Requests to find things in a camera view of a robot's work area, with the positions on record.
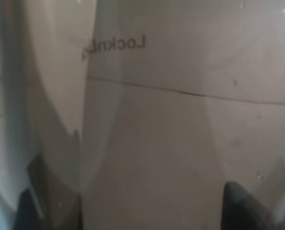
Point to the translucent smoky water bottle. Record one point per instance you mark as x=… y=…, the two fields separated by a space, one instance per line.
x=146 y=108

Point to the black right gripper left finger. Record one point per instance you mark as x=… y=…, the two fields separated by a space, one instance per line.
x=48 y=204

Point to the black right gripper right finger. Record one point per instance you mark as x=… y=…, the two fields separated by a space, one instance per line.
x=242 y=210

